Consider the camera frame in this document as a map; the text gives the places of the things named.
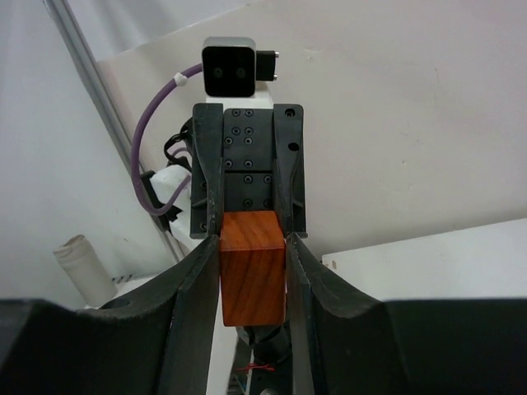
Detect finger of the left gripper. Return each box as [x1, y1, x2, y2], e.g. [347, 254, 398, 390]
[190, 103, 225, 239]
[273, 104, 307, 238]

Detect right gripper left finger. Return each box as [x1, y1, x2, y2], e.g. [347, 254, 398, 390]
[1, 236, 219, 394]

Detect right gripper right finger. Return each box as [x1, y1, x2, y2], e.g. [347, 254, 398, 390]
[286, 234, 526, 394]

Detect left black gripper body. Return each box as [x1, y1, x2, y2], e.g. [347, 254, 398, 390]
[222, 108, 275, 219]

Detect reddish brown house block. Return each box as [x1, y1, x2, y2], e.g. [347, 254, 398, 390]
[219, 211, 286, 327]

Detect white plastic tube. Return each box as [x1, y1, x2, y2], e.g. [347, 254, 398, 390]
[53, 235, 117, 307]

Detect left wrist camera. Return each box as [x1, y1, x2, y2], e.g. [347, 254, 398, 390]
[201, 36, 280, 109]

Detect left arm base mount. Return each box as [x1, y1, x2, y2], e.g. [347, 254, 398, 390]
[226, 322, 295, 394]

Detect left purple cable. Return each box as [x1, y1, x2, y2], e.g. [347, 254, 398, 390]
[132, 63, 203, 217]

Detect aluminium right rail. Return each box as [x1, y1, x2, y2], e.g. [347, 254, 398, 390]
[43, 0, 186, 264]

